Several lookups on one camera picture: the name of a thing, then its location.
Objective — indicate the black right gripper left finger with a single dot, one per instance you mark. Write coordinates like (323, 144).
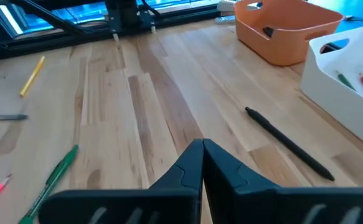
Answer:
(187, 168)

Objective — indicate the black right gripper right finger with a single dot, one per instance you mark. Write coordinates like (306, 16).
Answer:
(231, 193)

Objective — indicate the black pen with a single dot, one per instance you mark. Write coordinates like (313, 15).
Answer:
(288, 143)

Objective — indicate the green pen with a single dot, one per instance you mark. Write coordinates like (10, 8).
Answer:
(53, 180)

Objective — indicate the green pencil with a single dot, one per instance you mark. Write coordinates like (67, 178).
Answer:
(345, 81)

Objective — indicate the yellow pencil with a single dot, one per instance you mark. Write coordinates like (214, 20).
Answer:
(31, 76)

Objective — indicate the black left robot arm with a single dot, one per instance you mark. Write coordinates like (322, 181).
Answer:
(128, 12)

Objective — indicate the white plastic bin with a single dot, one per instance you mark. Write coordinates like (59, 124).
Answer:
(330, 93)

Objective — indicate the coral orange plastic bin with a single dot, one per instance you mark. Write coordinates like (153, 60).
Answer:
(280, 49)

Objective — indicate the small white device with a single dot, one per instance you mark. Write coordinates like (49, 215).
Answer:
(226, 9)

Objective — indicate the grey pencil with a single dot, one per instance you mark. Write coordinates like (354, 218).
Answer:
(3, 117)

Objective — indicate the black aluminium table frame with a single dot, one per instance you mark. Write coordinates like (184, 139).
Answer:
(44, 40)

